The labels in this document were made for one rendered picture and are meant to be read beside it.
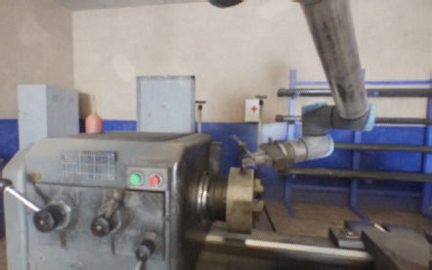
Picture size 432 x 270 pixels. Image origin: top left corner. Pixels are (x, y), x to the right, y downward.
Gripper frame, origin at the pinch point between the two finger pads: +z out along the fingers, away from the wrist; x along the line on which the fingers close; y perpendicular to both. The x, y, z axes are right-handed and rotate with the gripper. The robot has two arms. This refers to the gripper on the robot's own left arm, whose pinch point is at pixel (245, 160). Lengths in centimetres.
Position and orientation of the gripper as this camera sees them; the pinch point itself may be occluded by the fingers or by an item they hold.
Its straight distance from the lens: 83.1
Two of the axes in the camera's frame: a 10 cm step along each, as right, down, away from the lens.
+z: -9.7, 1.7, -1.8
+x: 2.3, 3.8, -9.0
